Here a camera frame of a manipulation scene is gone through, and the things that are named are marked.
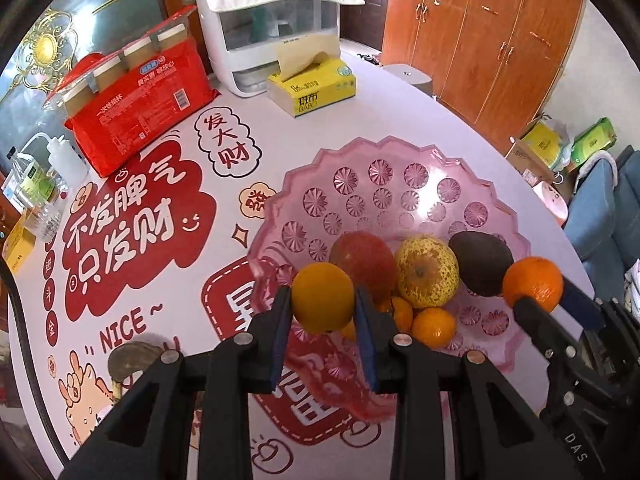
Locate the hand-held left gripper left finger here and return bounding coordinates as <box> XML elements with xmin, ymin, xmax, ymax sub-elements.
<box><xmin>57</xmin><ymin>285</ymin><xmax>296</xmax><ymax>480</ymax></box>

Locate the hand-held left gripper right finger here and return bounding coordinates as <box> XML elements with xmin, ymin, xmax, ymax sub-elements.
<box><xmin>352</xmin><ymin>286</ymin><xmax>586</xmax><ymax>480</ymax></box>

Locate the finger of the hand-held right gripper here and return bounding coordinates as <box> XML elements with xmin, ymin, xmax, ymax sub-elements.
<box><xmin>560</xmin><ymin>276</ymin><xmax>640</xmax><ymax>361</ymax></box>
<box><xmin>514</xmin><ymin>297</ymin><xmax>628</xmax><ymax>411</ymax></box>

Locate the orange tangerine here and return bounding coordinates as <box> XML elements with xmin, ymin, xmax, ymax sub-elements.
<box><xmin>291</xmin><ymin>262</ymin><xmax>356</xmax><ymax>333</ymax></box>
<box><xmin>385</xmin><ymin>296</ymin><xmax>415</xmax><ymax>334</ymax></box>
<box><xmin>502</xmin><ymin>256</ymin><xmax>565</xmax><ymax>314</ymax></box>
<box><xmin>411</xmin><ymin>307</ymin><xmax>457</xmax><ymax>351</ymax></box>

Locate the dark avocado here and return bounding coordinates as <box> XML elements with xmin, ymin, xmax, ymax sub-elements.
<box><xmin>448</xmin><ymin>231</ymin><xmax>516</xmax><ymax>297</ymax></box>

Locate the red apple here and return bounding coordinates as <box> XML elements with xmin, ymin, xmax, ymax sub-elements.
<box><xmin>328</xmin><ymin>230</ymin><xmax>398</xmax><ymax>307</ymax></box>

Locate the yellow spotted pear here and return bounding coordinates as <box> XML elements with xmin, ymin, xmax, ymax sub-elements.
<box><xmin>395</xmin><ymin>236</ymin><xmax>460</xmax><ymax>309</ymax></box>

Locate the pink plastic fruit bowl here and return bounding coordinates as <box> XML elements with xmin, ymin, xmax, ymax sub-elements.
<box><xmin>248</xmin><ymin>135</ymin><xmax>532</xmax><ymax>421</ymax></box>

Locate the blue sofa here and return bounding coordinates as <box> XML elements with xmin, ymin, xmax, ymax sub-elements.
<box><xmin>565</xmin><ymin>145</ymin><xmax>640</xmax><ymax>322</ymax></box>

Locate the pink plastic stool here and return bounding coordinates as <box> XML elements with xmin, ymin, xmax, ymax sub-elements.
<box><xmin>532</xmin><ymin>180</ymin><xmax>569</xmax><ymax>227</ymax></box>

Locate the dark overripe banana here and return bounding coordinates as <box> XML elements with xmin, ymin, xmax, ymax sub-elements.
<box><xmin>107</xmin><ymin>342</ymin><xmax>171</xmax><ymax>397</ymax></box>

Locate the cardboard box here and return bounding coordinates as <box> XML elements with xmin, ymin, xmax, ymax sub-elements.
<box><xmin>505</xmin><ymin>115</ymin><xmax>576</xmax><ymax>187</ymax></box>

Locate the green package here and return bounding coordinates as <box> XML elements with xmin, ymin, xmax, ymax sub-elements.
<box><xmin>570</xmin><ymin>117</ymin><xmax>619</xmax><ymax>167</ymax></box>

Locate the yellow tissue box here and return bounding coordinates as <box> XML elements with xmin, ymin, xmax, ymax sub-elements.
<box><xmin>266</xmin><ymin>35</ymin><xmax>357</xmax><ymax>119</ymax></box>

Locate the clear drinking glass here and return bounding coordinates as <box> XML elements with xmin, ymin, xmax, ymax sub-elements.
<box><xmin>35</xmin><ymin>200</ymin><xmax>64</xmax><ymax>241</ymax></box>

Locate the grey stool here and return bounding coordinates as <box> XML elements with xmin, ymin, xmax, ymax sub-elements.
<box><xmin>382</xmin><ymin>63</ymin><xmax>435</xmax><ymax>99</ymax></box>

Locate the red paper cup package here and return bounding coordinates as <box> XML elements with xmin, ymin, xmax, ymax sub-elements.
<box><xmin>42</xmin><ymin>5</ymin><xmax>221</xmax><ymax>179</ymax></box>

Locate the white squeeze bottle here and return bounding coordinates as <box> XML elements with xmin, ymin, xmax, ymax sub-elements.
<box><xmin>20</xmin><ymin>132</ymin><xmax>86</xmax><ymax>194</ymax></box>

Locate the small yellow box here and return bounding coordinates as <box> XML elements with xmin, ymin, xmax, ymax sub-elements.
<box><xmin>2</xmin><ymin>210</ymin><xmax>39</xmax><ymax>262</ymax></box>

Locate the brown wooden cabinet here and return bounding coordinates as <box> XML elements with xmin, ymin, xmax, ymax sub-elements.
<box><xmin>382</xmin><ymin>0</ymin><xmax>586</xmax><ymax>142</ymax></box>

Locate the white countertop appliance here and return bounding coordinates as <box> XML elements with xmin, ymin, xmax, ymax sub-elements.
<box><xmin>194</xmin><ymin>0</ymin><xmax>343</xmax><ymax>97</ymax></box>

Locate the clear bottle green label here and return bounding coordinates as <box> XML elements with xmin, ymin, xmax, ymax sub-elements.
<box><xmin>2</xmin><ymin>147</ymin><xmax>58</xmax><ymax>211</ymax></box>

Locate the dark brown door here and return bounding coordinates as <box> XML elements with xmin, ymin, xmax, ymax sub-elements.
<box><xmin>342</xmin><ymin>0</ymin><xmax>392</xmax><ymax>54</ymax></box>

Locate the glass door gold ornament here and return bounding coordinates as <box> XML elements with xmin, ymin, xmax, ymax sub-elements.
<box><xmin>0</xmin><ymin>0</ymin><xmax>166</xmax><ymax>161</ymax></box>

